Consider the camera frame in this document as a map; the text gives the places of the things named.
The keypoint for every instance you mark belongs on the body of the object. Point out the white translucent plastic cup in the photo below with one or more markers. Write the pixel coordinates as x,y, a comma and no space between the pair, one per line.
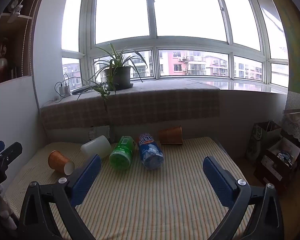
96,148

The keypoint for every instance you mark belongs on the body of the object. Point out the dark flat device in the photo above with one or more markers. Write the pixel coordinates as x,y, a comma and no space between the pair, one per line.
80,90

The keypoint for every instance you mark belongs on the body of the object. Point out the white window frame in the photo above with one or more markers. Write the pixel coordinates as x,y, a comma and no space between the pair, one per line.
153,42

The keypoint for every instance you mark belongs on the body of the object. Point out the dark red cardboard box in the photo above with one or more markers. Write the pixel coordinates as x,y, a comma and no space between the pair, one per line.
272,170

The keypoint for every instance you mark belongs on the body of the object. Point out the spider plant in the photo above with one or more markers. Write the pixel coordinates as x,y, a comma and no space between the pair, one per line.
115,60

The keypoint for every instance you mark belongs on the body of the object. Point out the dark plant pot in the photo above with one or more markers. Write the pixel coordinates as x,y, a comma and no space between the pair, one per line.
118,77

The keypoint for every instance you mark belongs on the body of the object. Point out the white clip fan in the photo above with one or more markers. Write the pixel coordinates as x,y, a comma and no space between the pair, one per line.
15,11

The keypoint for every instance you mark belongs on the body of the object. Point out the blue soda can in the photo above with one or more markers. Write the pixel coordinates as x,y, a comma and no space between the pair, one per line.
150,152

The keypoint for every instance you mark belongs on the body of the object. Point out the wooden wall shelf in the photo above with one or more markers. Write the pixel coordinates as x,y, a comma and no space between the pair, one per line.
12,45

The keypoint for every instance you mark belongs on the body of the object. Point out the green soda can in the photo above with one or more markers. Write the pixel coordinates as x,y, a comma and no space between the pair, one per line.
121,153

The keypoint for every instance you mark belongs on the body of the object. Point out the orange paper cup back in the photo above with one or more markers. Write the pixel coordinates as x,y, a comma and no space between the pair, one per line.
171,135

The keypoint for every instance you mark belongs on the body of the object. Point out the blue and white item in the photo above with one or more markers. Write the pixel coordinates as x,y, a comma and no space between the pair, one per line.
285,157

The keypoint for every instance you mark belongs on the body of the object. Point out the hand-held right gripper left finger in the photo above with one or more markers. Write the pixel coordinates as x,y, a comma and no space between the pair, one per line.
86,180

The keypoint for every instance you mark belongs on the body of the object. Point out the green and white paper bag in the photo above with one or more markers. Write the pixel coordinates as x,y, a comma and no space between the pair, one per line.
261,140

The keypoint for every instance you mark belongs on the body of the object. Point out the white lace cloth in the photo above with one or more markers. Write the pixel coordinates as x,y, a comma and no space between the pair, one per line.
298,127

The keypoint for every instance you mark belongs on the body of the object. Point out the yellowish green curtain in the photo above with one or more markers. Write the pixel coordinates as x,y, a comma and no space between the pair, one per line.
297,62

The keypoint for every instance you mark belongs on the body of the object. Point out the copper cup with white inside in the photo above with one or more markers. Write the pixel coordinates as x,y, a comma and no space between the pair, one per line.
57,160

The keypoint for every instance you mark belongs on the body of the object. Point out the plaid windowsill cloth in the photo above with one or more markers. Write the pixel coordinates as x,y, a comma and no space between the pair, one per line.
152,105

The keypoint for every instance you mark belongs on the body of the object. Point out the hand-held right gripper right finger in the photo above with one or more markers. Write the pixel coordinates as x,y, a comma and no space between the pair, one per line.
216,180

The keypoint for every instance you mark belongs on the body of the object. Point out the grey folded cloth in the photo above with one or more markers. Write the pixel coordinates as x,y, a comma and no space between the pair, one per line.
98,132

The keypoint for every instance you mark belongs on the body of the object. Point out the dark shelf ornament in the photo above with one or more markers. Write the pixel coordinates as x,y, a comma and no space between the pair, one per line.
0,57

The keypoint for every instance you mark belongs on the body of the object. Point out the white charger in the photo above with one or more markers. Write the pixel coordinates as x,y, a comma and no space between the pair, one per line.
64,90

